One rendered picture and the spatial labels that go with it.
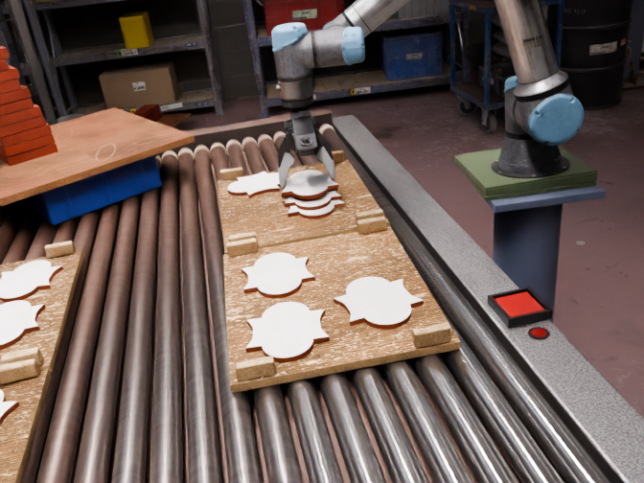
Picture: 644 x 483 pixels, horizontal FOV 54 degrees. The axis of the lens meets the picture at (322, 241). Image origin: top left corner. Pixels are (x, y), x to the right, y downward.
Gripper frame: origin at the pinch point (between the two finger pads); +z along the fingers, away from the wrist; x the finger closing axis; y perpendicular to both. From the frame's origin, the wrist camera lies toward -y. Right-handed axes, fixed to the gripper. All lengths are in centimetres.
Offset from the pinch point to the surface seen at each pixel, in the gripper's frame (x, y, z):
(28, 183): 64, 8, -7
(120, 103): 133, 429, 75
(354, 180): -11.5, 6.4, 3.4
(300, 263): 5.0, -32.0, 2.4
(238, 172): 16.7, 18.4, 1.4
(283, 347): 10, -57, 2
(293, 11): -26, 403, 15
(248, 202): 14.5, 2.3, 3.4
